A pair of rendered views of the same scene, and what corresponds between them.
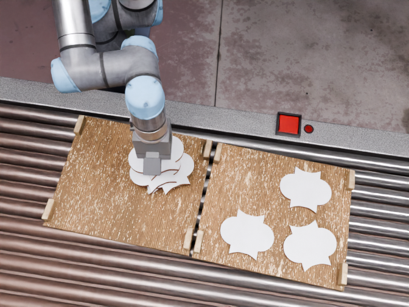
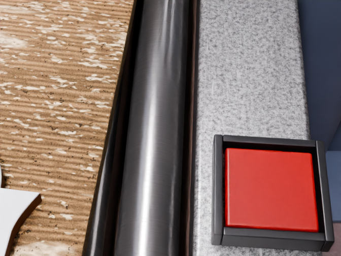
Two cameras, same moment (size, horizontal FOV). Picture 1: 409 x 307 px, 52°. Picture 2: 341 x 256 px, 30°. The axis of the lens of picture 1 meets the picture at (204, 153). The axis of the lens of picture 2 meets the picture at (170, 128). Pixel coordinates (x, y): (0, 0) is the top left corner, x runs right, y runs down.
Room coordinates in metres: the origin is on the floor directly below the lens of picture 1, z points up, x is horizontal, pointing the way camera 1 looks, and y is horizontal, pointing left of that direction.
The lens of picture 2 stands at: (0.53, -0.46, 1.29)
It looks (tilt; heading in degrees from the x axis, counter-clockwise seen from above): 55 degrees down; 84
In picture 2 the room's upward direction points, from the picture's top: 4 degrees clockwise
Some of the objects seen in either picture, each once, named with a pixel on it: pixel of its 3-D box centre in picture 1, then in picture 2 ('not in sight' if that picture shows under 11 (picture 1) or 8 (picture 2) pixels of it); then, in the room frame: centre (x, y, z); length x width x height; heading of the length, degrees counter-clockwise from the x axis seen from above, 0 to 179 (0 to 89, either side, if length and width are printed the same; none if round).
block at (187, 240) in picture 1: (188, 239); not in sight; (0.24, 0.03, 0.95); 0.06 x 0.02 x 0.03; 172
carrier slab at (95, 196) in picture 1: (132, 181); not in sight; (0.39, 0.20, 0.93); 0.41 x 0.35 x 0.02; 82
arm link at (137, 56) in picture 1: (132, 66); not in sight; (0.52, 0.17, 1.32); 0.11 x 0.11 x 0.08; 13
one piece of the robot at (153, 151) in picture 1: (151, 146); not in sight; (0.40, 0.13, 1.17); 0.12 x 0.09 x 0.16; 2
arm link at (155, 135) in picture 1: (148, 122); not in sight; (0.43, 0.13, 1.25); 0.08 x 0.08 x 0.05
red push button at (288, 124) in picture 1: (288, 125); (269, 192); (0.62, -0.26, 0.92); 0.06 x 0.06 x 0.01; 85
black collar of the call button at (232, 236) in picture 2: (288, 124); (269, 191); (0.62, -0.26, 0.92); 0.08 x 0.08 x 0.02; 85
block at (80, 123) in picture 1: (80, 125); not in sight; (0.55, 0.38, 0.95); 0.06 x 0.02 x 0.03; 172
